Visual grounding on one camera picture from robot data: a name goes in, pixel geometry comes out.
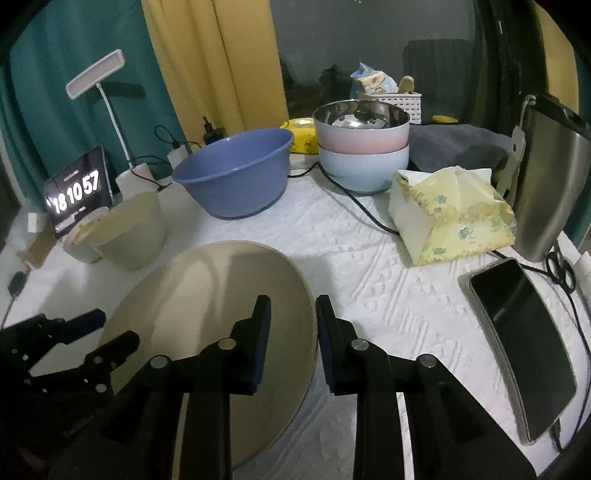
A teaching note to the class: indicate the yellow curtain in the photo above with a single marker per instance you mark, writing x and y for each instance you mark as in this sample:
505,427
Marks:
558,60
207,60

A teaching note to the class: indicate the black window frame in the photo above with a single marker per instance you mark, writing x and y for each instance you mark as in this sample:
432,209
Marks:
503,69

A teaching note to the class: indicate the white tablecloth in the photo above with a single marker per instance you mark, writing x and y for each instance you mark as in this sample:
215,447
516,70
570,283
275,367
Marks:
369,295

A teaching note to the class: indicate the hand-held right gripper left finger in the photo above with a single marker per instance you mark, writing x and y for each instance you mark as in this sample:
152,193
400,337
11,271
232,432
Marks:
263,341

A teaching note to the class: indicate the white cream tube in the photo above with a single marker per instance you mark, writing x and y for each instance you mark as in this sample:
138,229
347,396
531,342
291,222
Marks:
582,267

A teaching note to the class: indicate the black smartphone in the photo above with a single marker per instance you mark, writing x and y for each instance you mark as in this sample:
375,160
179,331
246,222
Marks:
521,346

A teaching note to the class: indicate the yellow wet wipes pack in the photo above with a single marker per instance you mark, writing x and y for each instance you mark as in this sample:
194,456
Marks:
300,138

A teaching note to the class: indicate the stainless steel tumbler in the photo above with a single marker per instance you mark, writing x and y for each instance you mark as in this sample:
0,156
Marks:
545,184

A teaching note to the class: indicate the white charger plug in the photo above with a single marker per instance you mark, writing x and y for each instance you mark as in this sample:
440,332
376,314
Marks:
178,159

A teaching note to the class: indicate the black charger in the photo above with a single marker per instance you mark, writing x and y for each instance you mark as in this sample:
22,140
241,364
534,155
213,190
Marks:
213,134

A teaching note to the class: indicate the cream bowl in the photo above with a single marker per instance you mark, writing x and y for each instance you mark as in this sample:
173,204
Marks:
129,235

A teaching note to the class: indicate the cream plate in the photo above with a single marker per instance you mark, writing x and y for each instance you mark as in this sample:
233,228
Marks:
198,295

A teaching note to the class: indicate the white plastic basket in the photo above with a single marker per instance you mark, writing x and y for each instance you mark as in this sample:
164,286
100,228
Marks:
411,108

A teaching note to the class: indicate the large blue bowl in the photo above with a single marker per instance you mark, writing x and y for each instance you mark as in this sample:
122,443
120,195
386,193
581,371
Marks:
231,184

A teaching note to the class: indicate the glass window pane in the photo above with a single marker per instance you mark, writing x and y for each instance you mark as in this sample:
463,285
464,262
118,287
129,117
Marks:
323,41

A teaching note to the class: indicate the yellow tissue pack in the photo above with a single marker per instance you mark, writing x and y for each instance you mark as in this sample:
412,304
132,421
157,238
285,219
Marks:
443,221

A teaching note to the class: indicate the small yellow round container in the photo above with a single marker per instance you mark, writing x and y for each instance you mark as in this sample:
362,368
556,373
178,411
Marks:
445,119

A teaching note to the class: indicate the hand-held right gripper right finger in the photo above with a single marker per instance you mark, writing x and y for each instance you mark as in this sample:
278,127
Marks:
325,341

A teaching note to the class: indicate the light blue bowl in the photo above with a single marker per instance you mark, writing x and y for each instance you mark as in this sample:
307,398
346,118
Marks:
364,170

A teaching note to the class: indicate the white desk lamp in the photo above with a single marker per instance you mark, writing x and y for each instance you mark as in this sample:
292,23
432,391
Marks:
94,76

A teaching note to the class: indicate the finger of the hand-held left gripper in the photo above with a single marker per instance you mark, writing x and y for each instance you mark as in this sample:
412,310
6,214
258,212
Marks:
115,346
87,319

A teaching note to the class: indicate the wooden utensil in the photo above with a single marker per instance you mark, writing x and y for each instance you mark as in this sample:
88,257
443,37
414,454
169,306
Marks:
406,85

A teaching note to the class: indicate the small white box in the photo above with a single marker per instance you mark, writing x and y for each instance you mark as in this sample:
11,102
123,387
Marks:
36,222

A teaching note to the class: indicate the pink steel-lined bowl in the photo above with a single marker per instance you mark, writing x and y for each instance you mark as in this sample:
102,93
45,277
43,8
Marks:
360,138

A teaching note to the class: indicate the tablet with clock display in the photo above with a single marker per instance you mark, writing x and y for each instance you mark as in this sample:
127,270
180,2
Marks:
78,194

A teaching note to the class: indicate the grey cloth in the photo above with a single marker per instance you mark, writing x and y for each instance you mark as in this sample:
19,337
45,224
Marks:
452,147

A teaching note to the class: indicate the cardboard box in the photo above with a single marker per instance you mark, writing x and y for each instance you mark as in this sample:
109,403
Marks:
34,251

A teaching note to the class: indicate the black scissors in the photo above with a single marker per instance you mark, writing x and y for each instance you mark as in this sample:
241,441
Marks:
561,272

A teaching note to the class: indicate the pink strawberry bowl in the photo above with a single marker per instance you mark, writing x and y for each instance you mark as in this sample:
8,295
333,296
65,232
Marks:
78,240

